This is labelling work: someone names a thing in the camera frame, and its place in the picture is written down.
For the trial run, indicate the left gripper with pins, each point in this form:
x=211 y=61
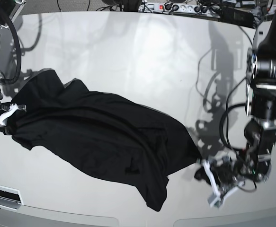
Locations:
x=224 y=175

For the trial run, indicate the black t-shirt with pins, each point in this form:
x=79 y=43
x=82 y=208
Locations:
x=104 y=135

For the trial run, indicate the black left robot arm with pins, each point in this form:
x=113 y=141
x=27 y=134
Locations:
x=254 y=161

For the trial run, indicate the white slotted table fixture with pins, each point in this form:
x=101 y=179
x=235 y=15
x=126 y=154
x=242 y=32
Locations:
x=10 y=198

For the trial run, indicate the black box behind table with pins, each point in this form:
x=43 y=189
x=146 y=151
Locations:
x=237 y=17

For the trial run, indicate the white power strip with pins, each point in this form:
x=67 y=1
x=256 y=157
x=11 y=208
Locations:
x=208 y=9

